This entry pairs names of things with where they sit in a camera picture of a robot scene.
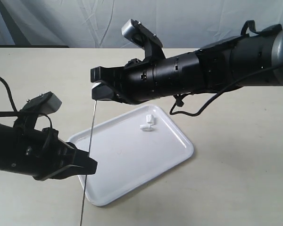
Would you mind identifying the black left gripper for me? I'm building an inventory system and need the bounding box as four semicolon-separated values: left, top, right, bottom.
13;128;97;181

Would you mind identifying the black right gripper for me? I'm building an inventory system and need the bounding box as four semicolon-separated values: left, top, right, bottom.
91;52;205;105

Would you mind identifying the thin metal skewer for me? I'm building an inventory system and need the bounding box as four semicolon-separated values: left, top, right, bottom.
79;100;97;219

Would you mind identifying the white foam piece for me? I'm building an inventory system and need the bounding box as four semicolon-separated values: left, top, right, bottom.
140;124;153;131
146;114;156;125
92;82;102;89

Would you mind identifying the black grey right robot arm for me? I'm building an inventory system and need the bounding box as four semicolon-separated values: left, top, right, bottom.
91;19;283;106

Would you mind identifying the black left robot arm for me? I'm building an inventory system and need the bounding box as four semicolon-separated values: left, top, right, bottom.
0;124;98;181

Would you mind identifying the white rectangular plastic tray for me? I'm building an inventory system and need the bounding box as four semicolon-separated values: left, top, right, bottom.
68;105;194;206

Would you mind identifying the white backdrop cloth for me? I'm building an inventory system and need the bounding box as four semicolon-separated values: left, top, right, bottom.
0;0;283;48

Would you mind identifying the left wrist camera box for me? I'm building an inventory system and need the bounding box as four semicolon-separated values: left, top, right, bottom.
21;91;62;115

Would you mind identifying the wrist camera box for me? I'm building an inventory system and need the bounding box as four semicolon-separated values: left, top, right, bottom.
21;91;62;115
121;19;165;60

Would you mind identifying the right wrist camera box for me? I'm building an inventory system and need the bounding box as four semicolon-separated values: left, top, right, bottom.
121;19;165;60

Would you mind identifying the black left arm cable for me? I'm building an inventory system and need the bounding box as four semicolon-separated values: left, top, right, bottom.
0;73;54;132

